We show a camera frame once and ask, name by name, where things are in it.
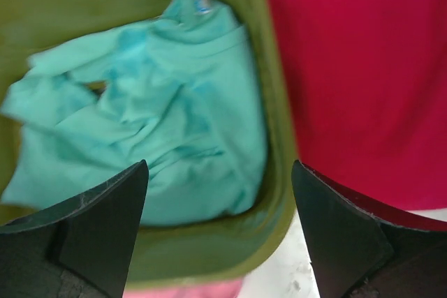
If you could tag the olive green plastic bin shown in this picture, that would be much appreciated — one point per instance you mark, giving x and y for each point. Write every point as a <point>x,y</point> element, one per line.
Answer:
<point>214,251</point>

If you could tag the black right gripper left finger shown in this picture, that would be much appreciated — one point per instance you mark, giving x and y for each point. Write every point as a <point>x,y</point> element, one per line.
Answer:
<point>81,247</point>

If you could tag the red folded t shirt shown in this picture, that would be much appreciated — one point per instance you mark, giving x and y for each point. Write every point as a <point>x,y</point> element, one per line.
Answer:
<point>366,81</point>

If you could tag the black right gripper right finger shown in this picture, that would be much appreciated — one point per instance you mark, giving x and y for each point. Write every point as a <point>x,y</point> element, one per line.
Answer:
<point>360,247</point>

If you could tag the pink t shirt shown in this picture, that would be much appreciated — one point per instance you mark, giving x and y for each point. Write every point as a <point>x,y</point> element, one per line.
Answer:
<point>221,289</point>

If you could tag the teal t shirt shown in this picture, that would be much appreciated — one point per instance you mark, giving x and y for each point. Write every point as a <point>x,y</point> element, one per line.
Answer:
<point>179,92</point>

